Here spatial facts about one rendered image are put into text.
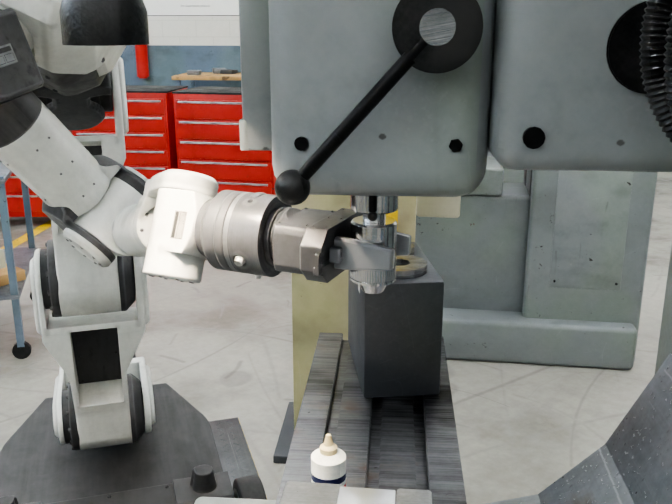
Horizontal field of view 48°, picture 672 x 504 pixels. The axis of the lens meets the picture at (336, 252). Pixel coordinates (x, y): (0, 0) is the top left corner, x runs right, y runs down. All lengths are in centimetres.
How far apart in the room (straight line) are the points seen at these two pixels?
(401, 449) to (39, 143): 62
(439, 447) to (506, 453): 178
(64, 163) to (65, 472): 85
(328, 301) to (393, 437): 157
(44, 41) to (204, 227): 36
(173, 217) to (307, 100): 26
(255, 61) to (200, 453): 114
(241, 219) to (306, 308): 188
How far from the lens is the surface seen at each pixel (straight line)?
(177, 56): 1013
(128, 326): 146
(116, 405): 159
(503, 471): 276
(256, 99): 74
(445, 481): 101
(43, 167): 104
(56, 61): 108
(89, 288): 141
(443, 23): 61
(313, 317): 266
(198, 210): 84
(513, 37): 63
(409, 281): 114
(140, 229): 95
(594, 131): 65
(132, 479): 167
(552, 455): 288
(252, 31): 74
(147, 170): 571
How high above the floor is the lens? 146
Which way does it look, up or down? 17 degrees down
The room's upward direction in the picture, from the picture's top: straight up
